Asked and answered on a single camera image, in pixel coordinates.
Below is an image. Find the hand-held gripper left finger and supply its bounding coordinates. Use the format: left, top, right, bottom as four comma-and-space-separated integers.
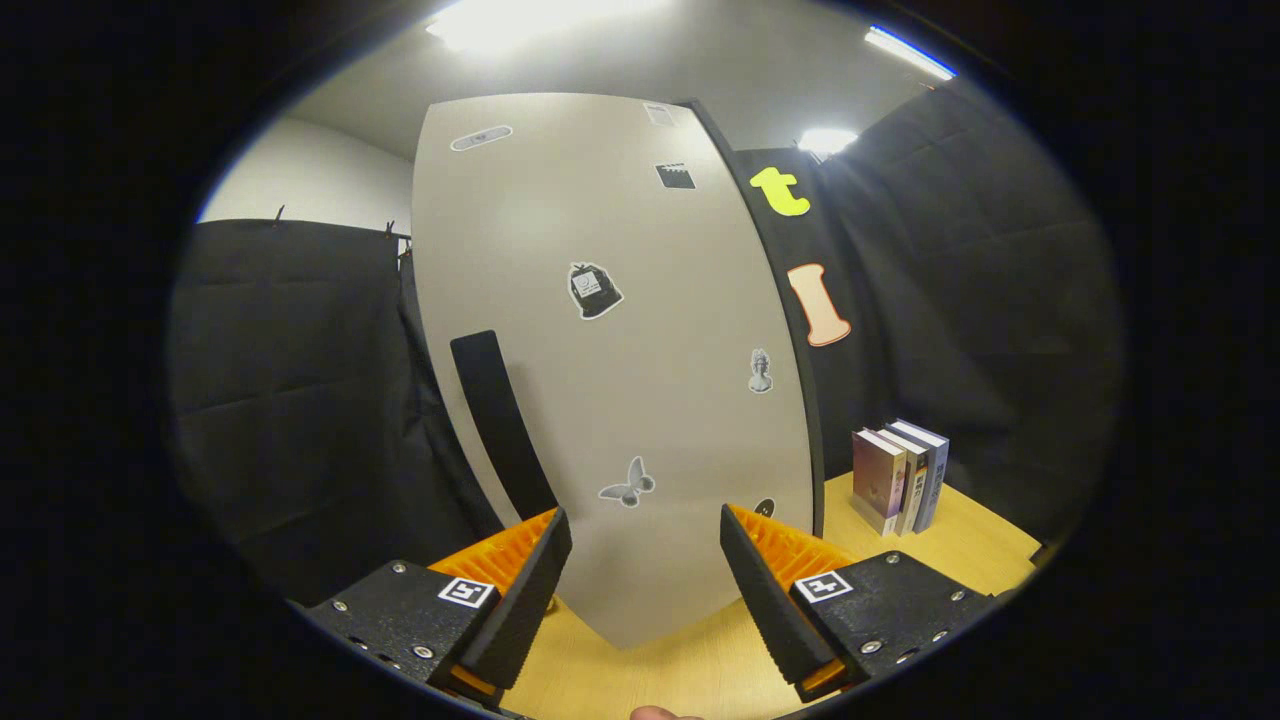
300, 505, 573, 709

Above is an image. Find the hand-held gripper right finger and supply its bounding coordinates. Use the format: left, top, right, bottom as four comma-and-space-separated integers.
720, 503, 1013, 704

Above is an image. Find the black door handle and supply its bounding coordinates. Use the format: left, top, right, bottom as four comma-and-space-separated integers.
450, 330, 559, 522

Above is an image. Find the maroon cover book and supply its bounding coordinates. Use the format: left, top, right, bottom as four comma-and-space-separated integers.
852, 428, 908, 537

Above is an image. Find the dark grey cabinet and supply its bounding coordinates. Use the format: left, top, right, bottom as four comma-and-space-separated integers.
680, 97, 827, 538

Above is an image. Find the white spine book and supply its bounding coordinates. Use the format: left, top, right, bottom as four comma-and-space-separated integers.
877, 426, 929, 536

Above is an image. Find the grey blue book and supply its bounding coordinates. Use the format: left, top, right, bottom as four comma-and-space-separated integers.
890, 418, 951, 534

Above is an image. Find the small ceiling light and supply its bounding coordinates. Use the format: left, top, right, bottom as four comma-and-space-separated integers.
797, 127, 861, 156

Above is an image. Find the large ceiling light panel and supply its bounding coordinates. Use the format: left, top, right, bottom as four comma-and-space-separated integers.
425, 0, 671, 56

